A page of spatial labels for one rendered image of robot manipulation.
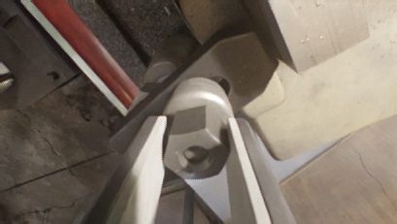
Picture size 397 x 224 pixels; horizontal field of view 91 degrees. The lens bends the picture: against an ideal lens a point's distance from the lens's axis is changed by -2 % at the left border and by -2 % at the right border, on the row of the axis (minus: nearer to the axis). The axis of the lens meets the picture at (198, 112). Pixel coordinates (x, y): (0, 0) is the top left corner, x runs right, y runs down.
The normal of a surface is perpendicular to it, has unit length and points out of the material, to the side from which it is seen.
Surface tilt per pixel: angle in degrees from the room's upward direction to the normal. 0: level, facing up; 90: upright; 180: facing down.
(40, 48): 0
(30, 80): 0
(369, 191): 77
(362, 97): 0
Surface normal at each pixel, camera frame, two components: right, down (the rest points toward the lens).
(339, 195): -0.78, -0.41
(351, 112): -0.03, 0.49
